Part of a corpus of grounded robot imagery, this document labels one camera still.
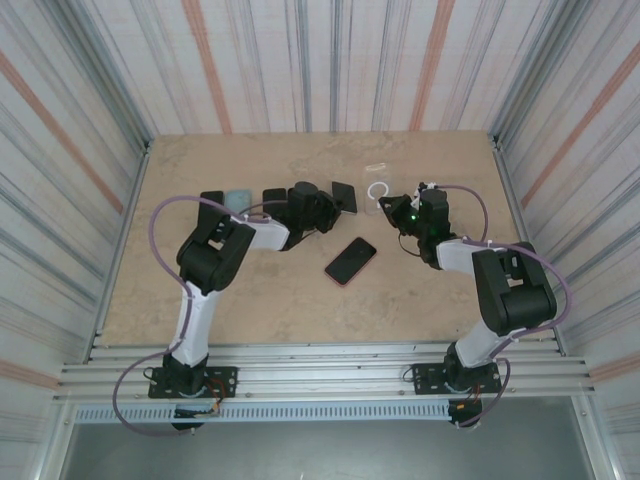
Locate small black controller box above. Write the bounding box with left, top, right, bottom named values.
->
left=447, top=398, right=484, bottom=416

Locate black mounting plate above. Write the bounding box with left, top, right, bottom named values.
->
left=410, top=362, right=503, bottom=396
left=147, top=366, right=239, bottom=400

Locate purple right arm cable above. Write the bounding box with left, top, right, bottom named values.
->
left=436, top=183, right=574, bottom=430

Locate aluminium side rail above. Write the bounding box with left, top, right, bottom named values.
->
left=87, top=139, right=154, bottom=364
left=492, top=134, right=568, bottom=357

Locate grey slotted cable tray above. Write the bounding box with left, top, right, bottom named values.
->
left=73, top=403, right=451, bottom=424

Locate clear case with white ring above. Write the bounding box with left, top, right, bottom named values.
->
left=360, top=162, right=395, bottom=218

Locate small circuit board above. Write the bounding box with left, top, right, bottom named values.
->
left=173, top=403, right=221, bottom=419

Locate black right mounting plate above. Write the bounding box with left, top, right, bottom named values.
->
left=410, top=362, right=503, bottom=396

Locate aluminium rail frame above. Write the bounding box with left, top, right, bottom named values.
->
left=52, top=341, right=600, bottom=403

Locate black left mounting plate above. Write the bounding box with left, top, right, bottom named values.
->
left=147, top=366, right=239, bottom=400

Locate light blue phone case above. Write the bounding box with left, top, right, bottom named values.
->
left=224, top=187, right=254, bottom=215

